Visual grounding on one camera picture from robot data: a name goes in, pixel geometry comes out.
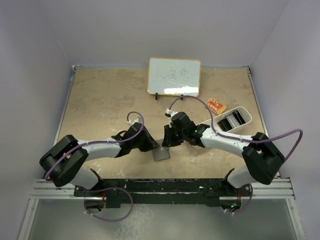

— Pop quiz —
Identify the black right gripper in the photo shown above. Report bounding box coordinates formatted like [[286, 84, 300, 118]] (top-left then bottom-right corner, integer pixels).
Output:
[[162, 124, 188, 147]]

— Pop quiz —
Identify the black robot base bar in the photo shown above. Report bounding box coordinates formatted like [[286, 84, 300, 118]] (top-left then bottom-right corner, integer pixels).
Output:
[[74, 178, 253, 209]]

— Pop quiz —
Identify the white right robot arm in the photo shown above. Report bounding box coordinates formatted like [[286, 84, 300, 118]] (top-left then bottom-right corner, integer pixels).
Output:
[[162, 109, 285, 196]]

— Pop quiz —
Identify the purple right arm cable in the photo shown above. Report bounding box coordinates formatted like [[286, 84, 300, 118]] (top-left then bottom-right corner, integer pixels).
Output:
[[166, 95, 304, 163]]

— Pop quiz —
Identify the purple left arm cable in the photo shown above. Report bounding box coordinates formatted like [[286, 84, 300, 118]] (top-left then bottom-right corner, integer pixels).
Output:
[[44, 111, 145, 181]]

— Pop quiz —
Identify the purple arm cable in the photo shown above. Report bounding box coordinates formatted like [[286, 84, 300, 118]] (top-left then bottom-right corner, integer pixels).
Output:
[[166, 95, 304, 163], [44, 111, 145, 181]]

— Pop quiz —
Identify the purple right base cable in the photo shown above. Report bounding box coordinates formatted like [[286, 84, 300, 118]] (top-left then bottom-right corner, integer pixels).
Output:
[[224, 184, 254, 216]]

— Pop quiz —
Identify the white box with cards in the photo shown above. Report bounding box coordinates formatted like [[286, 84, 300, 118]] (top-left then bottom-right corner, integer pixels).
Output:
[[213, 106, 252, 133]]

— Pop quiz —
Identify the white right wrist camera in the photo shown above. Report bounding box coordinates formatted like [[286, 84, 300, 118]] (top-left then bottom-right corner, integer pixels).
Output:
[[164, 108, 178, 119]]

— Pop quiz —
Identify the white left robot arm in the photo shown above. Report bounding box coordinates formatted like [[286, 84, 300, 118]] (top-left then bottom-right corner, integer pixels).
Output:
[[39, 122, 160, 196]]

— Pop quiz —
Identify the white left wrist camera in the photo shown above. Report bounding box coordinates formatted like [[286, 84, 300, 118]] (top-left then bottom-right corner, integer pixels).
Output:
[[127, 118, 142, 126]]

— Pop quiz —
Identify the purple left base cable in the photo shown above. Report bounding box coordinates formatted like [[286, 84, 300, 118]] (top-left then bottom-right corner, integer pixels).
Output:
[[83, 186, 134, 222]]

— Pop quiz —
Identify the grey card holder wallet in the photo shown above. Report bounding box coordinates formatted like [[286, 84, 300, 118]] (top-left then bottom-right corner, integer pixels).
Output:
[[151, 147, 170, 162]]

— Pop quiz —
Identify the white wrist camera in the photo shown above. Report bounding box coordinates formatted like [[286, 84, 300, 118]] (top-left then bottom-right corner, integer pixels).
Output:
[[127, 118, 142, 126], [164, 108, 178, 119]]

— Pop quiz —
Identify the small whiteboard with writing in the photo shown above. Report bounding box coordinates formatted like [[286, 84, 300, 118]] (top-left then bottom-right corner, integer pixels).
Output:
[[147, 57, 202, 97]]

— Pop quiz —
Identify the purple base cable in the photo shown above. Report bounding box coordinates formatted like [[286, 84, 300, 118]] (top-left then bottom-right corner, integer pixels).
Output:
[[224, 184, 254, 216], [83, 186, 134, 222]]

